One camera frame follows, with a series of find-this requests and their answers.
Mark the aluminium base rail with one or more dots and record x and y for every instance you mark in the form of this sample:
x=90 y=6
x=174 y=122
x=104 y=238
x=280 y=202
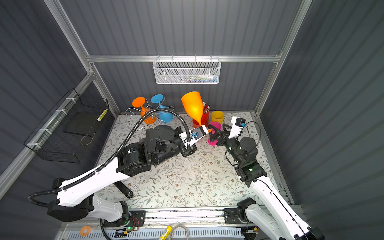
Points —
x=204 y=216

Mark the white wire wall basket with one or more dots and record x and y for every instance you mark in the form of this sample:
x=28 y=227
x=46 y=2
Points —
x=187 y=72

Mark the yellow wine glass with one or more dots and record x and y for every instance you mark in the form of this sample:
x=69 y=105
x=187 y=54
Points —
x=218 y=116

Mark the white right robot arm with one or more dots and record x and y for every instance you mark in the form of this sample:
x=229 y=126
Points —
x=282 y=222

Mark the black wire side basket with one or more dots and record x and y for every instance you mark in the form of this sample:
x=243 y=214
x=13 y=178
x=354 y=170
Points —
x=68 y=136

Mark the red wine glass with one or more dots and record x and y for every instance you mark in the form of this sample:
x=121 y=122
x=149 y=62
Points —
x=197 y=124

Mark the yellow marker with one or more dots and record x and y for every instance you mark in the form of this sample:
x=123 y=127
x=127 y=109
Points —
x=166 y=233

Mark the pencils in red cup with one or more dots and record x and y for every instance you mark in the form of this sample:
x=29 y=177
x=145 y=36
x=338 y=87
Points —
x=206 y=109

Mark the chrome wine glass rack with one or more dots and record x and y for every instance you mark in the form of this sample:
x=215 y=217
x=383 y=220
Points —
x=162 y=117

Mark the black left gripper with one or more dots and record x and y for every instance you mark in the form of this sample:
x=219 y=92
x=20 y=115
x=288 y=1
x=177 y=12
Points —
x=189 y=149

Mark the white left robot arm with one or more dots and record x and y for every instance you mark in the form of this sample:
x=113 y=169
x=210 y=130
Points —
x=160 y=144

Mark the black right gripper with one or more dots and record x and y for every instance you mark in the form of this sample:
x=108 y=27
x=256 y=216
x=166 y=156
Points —
x=224 y=136

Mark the black stapler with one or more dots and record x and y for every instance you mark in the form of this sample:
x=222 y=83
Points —
x=124 y=189

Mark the orange wine glass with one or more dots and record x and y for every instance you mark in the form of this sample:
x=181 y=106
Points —
x=193 y=106
x=141 y=103

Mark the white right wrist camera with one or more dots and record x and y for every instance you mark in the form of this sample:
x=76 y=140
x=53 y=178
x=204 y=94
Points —
x=237 y=127

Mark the pink wine glass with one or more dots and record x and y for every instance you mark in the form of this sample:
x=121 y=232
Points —
x=213 y=133

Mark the red pencil cup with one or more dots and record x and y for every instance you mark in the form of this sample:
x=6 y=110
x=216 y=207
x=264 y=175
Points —
x=205 y=117

